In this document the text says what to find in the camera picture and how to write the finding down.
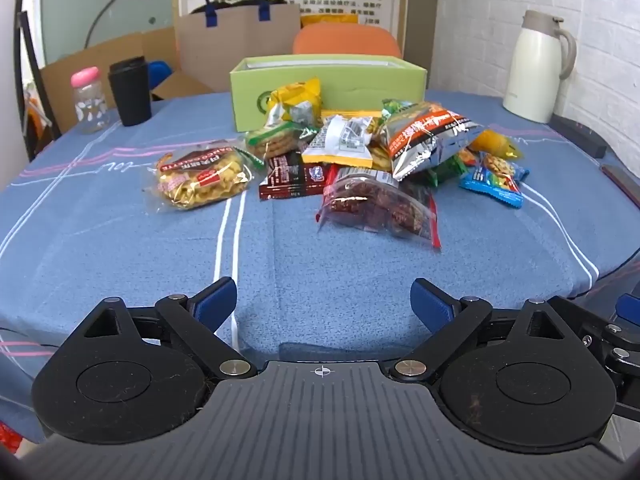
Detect yellow white snack packet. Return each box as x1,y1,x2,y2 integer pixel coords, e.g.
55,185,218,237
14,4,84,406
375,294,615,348
301,115,374,170

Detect light green cardboard box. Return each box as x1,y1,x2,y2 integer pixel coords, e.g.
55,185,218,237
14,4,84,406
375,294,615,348
230,56,428,132

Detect blue peanut packet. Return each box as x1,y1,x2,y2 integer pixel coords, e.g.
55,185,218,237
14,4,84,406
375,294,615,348
459,151,530,209

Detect clear red dates packet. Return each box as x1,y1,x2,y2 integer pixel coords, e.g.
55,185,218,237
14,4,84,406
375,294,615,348
316,166,442,249

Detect clear twisted cracker packet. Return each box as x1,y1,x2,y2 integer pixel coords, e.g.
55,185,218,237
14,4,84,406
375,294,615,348
145,146,252,214

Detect flat dark object red edge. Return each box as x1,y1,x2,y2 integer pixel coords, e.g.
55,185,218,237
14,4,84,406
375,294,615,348
601,164,640,196

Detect black rectangular box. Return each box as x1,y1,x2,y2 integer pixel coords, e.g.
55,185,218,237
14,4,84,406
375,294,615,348
550,114,608,158

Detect blue plastic object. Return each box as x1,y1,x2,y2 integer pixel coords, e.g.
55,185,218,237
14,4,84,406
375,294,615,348
148,60,171,91

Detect white thermos jug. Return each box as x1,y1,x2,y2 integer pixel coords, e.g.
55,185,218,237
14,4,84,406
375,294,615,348
502,10,577,124

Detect orange chair back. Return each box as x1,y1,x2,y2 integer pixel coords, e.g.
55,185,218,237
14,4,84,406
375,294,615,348
292,24,403,59

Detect small silver green packet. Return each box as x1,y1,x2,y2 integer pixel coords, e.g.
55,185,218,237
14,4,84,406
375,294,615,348
287,101,323,127

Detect silver orange snack bag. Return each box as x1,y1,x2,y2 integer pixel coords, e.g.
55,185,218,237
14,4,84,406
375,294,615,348
381,102,484,181

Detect blue striped tablecloth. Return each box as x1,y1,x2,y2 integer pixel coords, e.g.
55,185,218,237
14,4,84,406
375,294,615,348
0,89,640,443

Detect green pea snack packet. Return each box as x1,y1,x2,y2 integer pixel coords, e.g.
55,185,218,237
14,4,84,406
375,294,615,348
381,99,418,117

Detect clear bottle pink lid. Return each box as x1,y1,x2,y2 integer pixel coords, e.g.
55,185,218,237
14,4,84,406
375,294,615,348
71,66,111,134

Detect dark red snack packet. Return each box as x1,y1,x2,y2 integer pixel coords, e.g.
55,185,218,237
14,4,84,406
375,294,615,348
258,151,328,202

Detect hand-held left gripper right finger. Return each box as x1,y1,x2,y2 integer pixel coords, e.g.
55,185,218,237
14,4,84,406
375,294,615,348
392,277,569,382

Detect green biscuit packet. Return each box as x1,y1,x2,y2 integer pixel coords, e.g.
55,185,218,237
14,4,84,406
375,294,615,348
244,121,321,161

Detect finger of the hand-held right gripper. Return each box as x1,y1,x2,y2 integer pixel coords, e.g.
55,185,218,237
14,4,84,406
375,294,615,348
602,357,640,421
547,292,640,361

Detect open cardboard box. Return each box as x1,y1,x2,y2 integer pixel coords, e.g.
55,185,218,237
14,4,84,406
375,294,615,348
40,27,231,133

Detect black cup with lid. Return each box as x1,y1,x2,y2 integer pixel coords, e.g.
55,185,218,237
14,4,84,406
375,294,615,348
108,56,152,127

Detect orange plastic object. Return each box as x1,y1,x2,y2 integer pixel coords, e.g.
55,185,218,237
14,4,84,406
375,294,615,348
27,95,51,136

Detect frosted glass panel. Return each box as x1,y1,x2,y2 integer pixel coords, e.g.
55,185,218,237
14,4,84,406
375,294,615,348
40,0,176,66

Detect brown paper bag blue handles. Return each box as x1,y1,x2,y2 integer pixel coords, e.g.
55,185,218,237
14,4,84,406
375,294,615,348
175,0,303,96

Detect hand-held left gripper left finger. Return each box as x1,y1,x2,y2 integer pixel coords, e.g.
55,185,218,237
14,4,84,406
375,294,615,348
81,277,258,380

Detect black metal frame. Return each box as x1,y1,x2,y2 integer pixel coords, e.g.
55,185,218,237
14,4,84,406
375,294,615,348
15,10,63,141

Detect yellow soft bread packet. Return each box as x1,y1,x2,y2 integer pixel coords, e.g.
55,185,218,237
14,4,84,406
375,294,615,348
469,129,526,162

